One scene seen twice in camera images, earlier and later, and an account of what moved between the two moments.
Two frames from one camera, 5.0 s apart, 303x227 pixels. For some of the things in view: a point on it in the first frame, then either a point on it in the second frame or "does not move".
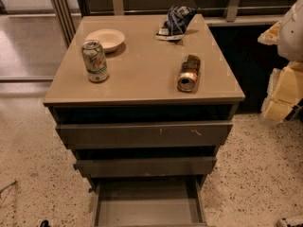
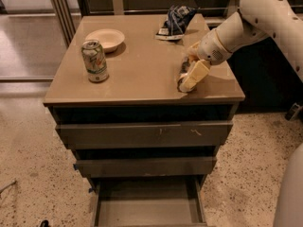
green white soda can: x=95 y=58 does not move
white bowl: x=110 y=39 does not move
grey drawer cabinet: x=143 y=117 does not move
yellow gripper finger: x=285 y=90 -> x=197 y=73
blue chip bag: x=176 y=23 does not move
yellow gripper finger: x=272 y=36 -> x=194 y=52
